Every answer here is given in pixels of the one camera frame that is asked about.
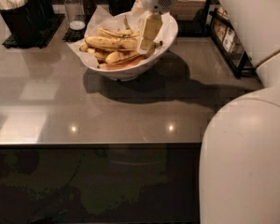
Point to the front yellow banana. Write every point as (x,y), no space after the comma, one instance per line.
(122,56)

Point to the small black grid mat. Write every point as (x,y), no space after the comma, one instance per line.
(73,35)

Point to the white tilted bowl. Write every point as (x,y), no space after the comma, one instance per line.
(130,72)

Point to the left lower yellow banana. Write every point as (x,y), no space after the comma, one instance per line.
(99,54)

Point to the spotted yellow banana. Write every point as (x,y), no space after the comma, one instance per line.
(102,42)

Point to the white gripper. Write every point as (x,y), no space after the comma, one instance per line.
(151,22)

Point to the glass pepper shaker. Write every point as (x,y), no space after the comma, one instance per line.
(89,7)

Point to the black cutlery cup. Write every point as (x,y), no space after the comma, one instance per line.
(19,21)
(41,12)

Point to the front black cutlery cup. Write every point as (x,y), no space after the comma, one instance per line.
(19,21)

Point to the glass salt shaker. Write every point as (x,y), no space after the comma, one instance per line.
(74,14)

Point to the rear black cutlery cup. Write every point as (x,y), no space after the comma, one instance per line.
(41,12)

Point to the black napkin holder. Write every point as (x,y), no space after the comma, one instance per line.
(191,17)

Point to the black wire condiment rack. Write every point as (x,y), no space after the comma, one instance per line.
(229,44)

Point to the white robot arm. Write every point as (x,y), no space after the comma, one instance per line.
(239,172)

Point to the back yellow banana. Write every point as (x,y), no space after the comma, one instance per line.
(126,33)

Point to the white paper bowl liner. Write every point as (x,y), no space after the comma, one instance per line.
(168,31)

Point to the large black grid mat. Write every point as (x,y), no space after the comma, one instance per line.
(43,37)

